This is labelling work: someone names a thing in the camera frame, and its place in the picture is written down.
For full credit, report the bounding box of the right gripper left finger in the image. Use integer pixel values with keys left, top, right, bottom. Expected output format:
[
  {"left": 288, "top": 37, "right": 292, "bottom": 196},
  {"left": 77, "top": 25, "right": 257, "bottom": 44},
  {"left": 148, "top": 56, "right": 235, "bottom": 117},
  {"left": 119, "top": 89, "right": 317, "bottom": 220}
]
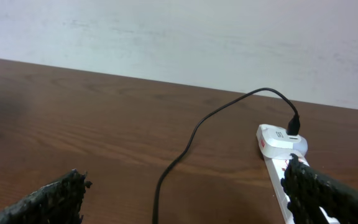
[{"left": 0, "top": 169, "right": 92, "bottom": 224}]

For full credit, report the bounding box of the black USB charging cable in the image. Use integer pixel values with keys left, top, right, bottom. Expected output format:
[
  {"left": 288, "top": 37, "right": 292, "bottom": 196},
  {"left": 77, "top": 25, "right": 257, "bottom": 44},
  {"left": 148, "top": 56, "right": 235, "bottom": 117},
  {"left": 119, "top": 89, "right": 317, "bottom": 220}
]
[{"left": 152, "top": 87, "right": 301, "bottom": 224}]

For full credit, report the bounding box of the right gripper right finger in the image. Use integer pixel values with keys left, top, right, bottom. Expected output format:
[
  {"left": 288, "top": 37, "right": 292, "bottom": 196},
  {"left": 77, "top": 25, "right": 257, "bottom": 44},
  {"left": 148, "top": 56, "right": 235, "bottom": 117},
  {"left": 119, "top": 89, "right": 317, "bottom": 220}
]
[{"left": 280, "top": 154, "right": 358, "bottom": 224}]

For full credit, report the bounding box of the white power strip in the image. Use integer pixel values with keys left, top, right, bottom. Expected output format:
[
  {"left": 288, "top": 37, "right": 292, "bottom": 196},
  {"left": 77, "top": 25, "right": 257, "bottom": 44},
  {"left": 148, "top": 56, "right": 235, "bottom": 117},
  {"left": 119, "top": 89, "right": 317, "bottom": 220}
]
[{"left": 255, "top": 123, "right": 341, "bottom": 224}]

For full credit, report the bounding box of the white USB charger adapter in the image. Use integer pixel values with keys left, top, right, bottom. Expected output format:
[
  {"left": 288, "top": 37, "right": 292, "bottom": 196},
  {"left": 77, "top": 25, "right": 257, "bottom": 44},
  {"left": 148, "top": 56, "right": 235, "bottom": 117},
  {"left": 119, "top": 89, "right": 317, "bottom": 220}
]
[{"left": 256, "top": 124, "right": 308, "bottom": 160}]

